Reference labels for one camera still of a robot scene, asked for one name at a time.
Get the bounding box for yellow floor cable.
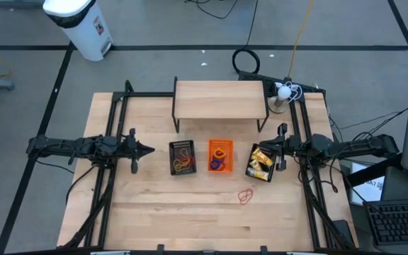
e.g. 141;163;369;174
287;0;315;79

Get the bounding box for orange plastic mesh basket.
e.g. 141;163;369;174
206;137;234;174

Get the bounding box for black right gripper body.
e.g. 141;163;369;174
275;122;301;172

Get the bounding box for coiled black floor cable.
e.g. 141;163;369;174
231;0;261;75

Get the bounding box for white paper sign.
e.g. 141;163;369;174
349;161;385;207

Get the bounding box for white lamp cable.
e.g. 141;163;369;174
273;80;304;104

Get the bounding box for wooden shelf riser black legs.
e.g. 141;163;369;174
171;76;271;134

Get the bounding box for black hanging cable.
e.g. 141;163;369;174
64;164;97;206

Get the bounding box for small black flat device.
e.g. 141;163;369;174
332;219;356;249

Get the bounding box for black metal bar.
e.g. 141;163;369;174
345;152;403;188

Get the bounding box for black cable bundle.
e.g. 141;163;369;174
329;107;408;142

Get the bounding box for white bulb desk lamp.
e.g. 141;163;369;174
267;84;293;115

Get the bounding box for black computer keyboard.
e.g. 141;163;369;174
362;198;408;247

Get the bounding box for black plastic mesh basket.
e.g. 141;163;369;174
169;140;197;176
244;143;275;183

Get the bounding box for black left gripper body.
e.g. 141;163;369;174
120;127;141;175

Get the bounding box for white trash can black rim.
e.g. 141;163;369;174
42;0;114;62

